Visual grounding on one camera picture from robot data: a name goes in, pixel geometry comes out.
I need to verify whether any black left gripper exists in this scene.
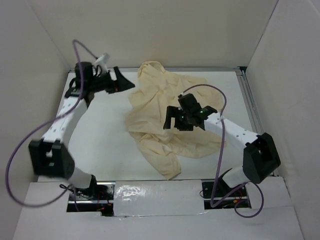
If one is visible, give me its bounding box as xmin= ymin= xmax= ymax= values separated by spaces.
xmin=90 ymin=67 xmax=136 ymax=95

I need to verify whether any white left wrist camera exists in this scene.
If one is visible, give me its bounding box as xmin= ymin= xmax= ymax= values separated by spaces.
xmin=93 ymin=53 xmax=110 ymax=73

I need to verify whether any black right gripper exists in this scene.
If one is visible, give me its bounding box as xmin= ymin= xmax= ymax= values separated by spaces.
xmin=163 ymin=105 xmax=194 ymax=131

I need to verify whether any cream yellow jacket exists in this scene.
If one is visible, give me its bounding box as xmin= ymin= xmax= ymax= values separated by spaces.
xmin=124 ymin=60 xmax=227 ymax=180

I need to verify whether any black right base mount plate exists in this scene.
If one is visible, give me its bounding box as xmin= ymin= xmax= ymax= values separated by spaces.
xmin=199 ymin=181 xmax=249 ymax=210

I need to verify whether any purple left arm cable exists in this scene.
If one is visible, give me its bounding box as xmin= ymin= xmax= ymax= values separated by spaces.
xmin=4 ymin=39 xmax=102 ymax=213

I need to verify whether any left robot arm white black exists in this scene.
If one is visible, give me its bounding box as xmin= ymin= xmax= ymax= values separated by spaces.
xmin=28 ymin=61 xmax=135 ymax=200

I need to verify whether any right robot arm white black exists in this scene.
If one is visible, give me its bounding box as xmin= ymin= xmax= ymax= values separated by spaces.
xmin=163 ymin=93 xmax=281 ymax=196

